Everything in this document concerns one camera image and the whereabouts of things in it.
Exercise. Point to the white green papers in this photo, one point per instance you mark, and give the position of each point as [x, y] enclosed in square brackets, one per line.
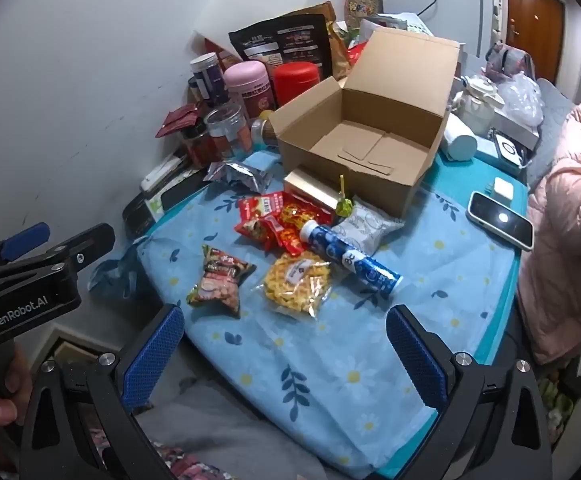
[395, 22]

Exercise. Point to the white printed bread packet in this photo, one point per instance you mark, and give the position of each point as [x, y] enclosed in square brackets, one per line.
[365, 227]

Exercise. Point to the clear plastic bag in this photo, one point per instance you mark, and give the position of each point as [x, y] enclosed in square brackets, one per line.
[520, 100]

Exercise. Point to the black flat device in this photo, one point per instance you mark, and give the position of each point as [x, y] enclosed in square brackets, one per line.
[180, 192]

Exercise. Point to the small glass jar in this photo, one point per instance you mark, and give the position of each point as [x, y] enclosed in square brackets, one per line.
[263, 132]

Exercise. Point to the white cutting board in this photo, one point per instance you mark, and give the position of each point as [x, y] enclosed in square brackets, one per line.
[250, 5]

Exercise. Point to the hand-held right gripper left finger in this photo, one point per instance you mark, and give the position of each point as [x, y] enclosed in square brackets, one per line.
[153, 355]

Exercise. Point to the dark chip snack bag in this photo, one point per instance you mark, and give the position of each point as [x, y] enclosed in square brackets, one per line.
[220, 280]

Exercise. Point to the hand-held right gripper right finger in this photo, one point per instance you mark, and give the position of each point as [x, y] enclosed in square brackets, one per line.
[415, 355]

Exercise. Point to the cardboard box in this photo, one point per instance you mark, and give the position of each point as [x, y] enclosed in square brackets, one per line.
[320, 170]

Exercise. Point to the black white device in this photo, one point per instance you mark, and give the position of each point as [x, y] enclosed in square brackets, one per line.
[510, 150]

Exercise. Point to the wooden door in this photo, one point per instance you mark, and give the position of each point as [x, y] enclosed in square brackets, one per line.
[535, 30]

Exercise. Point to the white charger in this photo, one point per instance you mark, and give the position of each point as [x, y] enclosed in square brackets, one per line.
[503, 189]

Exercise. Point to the red yellow snack packet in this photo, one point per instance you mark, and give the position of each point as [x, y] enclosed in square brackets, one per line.
[295, 230]

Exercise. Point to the red canister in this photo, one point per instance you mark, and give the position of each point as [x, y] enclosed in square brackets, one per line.
[300, 82]

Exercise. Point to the woven round tray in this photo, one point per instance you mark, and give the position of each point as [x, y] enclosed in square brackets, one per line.
[363, 2]

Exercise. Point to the green lollipop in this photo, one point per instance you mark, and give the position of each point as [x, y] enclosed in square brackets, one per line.
[343, 206]

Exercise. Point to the purple jar white lid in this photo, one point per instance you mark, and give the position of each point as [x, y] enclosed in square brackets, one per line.
[210, 77]

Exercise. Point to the white flat case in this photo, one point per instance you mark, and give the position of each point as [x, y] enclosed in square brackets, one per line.
[163, 172]

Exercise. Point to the smartphone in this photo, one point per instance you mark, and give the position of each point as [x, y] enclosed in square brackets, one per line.
[500, 220]

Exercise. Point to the black tin box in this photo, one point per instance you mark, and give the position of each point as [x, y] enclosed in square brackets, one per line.
[138, 215]

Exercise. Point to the brown snack bag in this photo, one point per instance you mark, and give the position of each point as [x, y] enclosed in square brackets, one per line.
[338, 45]

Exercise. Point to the black pouch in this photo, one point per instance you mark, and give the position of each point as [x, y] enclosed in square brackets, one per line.
[290, 40]

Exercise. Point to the grey patterned bag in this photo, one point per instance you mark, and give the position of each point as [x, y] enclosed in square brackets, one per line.
[510, 60]

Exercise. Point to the dark spice jar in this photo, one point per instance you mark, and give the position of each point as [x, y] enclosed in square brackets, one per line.
[198, 147]

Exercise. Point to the pink puffer jacket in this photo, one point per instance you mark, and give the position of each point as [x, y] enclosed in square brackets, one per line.
[570, 235]

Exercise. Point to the dark red sachets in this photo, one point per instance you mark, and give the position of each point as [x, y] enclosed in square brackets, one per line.
[178, 120]

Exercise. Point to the grey quilted cushion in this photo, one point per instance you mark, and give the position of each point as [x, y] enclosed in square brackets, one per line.
[550, 120]

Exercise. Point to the grey cloth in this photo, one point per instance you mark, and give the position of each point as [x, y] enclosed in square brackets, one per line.
[230, 435]

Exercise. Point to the white box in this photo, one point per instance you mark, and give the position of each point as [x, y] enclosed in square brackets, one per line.
[523, 133]

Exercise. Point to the clear bag yellow snacks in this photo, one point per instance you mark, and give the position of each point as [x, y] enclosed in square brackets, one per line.
[295, 285]

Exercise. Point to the white cylinder device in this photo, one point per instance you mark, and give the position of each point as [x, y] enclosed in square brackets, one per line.
[458, 140]

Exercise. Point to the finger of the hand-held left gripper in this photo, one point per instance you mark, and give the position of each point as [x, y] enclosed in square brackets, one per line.
[85, 245]
[25, 240]

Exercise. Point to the blue floral cloth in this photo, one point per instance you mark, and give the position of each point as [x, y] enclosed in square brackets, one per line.
[320, 375]

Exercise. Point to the gold box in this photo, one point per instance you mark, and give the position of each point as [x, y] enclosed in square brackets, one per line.
[310, 190]

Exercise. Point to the pink canister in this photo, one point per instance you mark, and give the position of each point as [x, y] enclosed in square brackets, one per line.
[248, 90]

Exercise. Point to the white teapot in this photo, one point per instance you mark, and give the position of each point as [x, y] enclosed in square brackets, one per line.
[478, 102]

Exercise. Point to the blue white tube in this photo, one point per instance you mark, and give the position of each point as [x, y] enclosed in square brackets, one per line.
[345, 255]

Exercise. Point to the clear plastic jar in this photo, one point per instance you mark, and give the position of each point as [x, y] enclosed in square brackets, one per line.
[225, 130]

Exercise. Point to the silver foil packet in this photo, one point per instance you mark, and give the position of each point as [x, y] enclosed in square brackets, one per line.
[235, 175]

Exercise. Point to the white refrigerator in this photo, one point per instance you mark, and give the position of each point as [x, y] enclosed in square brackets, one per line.
[460, 10]

